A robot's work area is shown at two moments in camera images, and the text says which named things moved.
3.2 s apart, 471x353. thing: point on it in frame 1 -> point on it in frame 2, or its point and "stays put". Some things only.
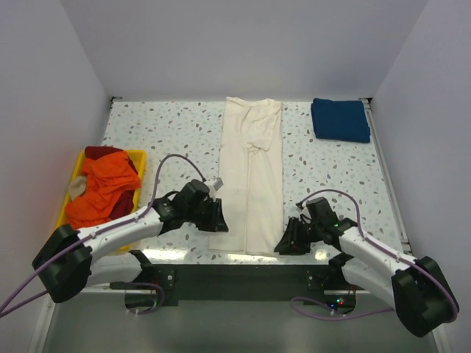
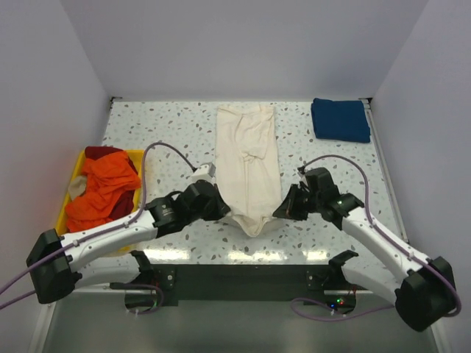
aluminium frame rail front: (100, 321) stays put
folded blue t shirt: (345, 120) stays put
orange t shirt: (107, 175) stays put
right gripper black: (290, 244) -> (288, 209)
